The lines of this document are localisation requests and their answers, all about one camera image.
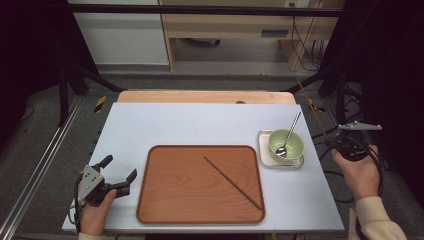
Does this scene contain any person's left hand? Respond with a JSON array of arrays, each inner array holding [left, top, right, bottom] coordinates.
[[79, 188, 119, 235]]

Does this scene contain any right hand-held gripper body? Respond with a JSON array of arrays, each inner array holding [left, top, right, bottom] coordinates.
[[335, 121, 383, 163]]

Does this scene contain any person's right hand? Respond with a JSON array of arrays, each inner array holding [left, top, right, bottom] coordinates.
[[330, 144, 381, 202]]

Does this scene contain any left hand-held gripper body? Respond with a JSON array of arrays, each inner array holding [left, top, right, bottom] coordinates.
[[77, 163, 132, 206]]

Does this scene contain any right hand-held gripper cable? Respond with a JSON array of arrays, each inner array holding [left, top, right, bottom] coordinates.
[[333, 133, 385, 240]]

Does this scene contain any aluminium floor rail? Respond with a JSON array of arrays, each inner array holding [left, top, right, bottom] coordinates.
[[0, 96, 83, 240], [324, 99, 401, 240]]

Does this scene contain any brown wooden tray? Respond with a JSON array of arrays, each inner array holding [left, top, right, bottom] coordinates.
[[135, 144, 267, 225]]

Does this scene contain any black curtain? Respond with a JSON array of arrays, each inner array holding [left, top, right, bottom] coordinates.
[[0, 0, 99, 154], [321, 0, 424, 209]]

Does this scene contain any metal spoon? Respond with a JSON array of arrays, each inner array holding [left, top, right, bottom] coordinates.
[[275, 111, 302, 158]]

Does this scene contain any yellow black tape marker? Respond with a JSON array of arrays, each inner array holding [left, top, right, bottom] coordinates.
[[93, 95, 108, 114], [307, 98, 327, 113]]

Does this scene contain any hand-held gripper cable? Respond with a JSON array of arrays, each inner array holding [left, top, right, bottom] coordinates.
[[333, 133, 385, 240], [68, 176, 84, 233]]

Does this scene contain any bundle of hanging cables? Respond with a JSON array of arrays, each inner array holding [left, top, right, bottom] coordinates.
[[289, 15, 326, 73]]

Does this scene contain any light wooden desk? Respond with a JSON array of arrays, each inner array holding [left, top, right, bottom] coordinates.
[[159, 0, 346, 72]]

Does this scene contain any green bowl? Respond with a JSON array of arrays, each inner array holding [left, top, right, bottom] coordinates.
[[268, 128, 305, 163]]

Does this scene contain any black metal stand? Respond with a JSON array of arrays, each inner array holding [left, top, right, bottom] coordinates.
[[284, 66, 348, 129], [58, 63, 124, 127]]

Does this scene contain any left hand-held gripper cable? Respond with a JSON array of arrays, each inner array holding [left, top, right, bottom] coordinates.
[[68, 176, 84, 233]]

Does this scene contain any white cabinet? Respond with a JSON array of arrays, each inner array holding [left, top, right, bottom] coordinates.
[[68, 0, 169, 66]]

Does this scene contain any white square plate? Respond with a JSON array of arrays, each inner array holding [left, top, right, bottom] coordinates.
[[257, 129, 305, 169]]

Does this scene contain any light wooden table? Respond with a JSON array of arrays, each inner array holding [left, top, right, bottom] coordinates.
[[117, 89, 297, 105]]

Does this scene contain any black horizontal frame bar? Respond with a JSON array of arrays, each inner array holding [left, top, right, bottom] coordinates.
[[71, 3, 344, 18]]

